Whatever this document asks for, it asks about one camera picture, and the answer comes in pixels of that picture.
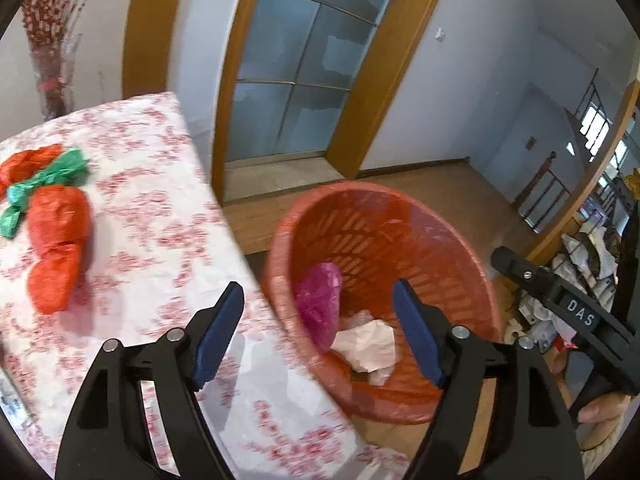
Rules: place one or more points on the green knotted plastic bag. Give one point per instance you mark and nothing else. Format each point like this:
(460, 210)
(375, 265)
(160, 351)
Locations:
(55, 170)

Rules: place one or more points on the curved wooden arch frame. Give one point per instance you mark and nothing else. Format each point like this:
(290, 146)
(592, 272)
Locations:
(595, 180)

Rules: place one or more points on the glass vase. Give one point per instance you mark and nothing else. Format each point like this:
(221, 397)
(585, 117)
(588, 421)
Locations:
(55, 85)

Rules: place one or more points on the small orange plastic bag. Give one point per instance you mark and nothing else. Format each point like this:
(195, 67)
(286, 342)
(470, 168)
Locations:
(30, 165)

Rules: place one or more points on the printed clear plastic bag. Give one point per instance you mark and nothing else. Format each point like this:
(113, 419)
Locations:
(12, 402)

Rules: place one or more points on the white tissue paper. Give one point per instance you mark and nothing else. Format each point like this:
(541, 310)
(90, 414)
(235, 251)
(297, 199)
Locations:
(367, 350)

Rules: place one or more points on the large orange plastic bag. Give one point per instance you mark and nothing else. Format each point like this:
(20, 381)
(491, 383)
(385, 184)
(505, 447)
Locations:
(57, 240)

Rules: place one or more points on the small white light switch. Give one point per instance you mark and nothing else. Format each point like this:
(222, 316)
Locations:
(440, 34)

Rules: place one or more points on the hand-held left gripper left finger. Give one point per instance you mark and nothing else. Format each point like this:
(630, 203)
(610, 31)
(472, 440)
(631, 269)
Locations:
(220, 332)

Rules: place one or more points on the orange plastic waste basket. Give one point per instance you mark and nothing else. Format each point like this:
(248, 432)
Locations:
(380, 235)

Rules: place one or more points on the cluttered household items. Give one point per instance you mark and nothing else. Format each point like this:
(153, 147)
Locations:
(590, 260)

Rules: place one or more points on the pink plastic bag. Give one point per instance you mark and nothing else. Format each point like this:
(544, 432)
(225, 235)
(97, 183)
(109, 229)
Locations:
(320, 300)

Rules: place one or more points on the frosted glass door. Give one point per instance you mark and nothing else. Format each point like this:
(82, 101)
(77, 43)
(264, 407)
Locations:
(310, 60)

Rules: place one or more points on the person's right hand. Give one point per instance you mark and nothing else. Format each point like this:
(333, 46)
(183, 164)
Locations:
(607, 407)

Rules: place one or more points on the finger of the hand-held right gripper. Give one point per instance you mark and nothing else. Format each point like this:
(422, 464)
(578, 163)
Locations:
(522, 272)

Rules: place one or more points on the wooden wall panel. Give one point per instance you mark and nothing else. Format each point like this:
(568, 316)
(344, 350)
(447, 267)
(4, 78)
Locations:
(150, 30)

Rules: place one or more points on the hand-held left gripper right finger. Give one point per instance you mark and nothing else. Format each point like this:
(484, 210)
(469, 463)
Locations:
(415, 330)

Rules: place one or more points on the wooden door frame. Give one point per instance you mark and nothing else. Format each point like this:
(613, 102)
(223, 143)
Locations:
(405, 75)

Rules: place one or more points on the floral tablecloth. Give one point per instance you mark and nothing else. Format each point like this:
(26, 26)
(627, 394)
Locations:
(150, 260)

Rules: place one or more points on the metal stair railing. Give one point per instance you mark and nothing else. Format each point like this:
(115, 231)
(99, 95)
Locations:
(542, 200)

